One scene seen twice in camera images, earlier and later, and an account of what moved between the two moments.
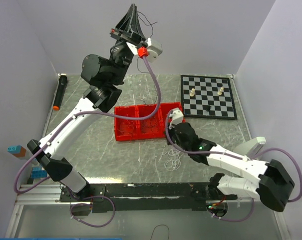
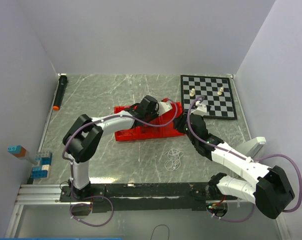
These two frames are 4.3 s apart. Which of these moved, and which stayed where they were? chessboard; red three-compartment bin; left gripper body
Moved: left gripper body
Stayed: red three-compartment bin; chessboard
